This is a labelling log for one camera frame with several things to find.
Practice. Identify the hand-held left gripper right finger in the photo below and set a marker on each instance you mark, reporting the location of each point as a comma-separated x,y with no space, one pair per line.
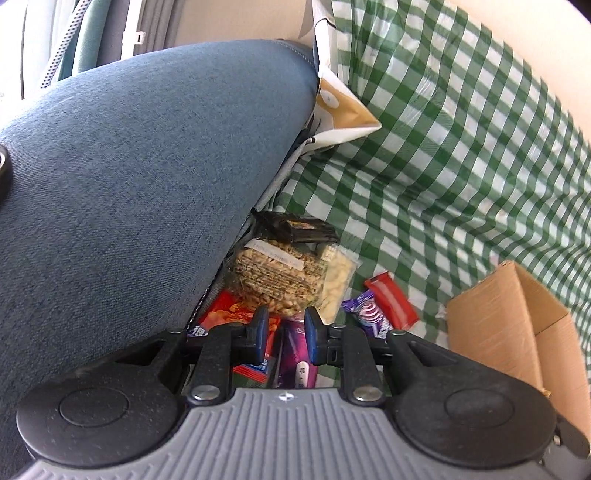
311,337

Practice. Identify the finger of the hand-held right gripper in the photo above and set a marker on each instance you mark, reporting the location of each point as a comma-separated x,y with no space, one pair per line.
4,170

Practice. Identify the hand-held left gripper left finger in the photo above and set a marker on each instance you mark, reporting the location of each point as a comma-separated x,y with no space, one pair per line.
261,325

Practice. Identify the clear peanut packet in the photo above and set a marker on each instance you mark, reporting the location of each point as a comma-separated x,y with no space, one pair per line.
272,272

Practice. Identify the blue denim zipper bag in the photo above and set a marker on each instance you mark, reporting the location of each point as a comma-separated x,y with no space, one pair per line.
138,184

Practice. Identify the purple snack packet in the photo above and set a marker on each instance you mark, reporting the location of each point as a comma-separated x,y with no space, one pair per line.
293,355

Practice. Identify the orange red snack packet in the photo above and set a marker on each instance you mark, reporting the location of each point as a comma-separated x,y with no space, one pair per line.
226,314

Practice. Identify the blue and red snack packet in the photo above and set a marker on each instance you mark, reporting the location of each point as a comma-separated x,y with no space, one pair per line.
254,369

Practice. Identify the clear cashew packet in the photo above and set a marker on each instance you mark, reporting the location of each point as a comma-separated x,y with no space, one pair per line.
337,281

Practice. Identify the purple swirl candy packet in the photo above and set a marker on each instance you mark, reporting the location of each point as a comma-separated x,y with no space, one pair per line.
369,316

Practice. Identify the red snack bar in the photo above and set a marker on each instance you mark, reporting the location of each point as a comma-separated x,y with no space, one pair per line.
392,300

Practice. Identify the black snack packet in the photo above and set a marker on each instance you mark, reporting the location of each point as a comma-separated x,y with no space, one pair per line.
309,230

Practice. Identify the teal cloth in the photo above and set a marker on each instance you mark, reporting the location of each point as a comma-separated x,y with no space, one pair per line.
87,37

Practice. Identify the brown cardboard box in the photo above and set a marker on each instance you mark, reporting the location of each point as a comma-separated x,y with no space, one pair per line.
498,318

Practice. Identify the green checkered tablecloth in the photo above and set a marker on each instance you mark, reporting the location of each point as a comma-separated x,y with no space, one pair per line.
461,161

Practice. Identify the white and gold paper bag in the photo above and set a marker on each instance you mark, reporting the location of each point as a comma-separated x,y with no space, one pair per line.
337,106

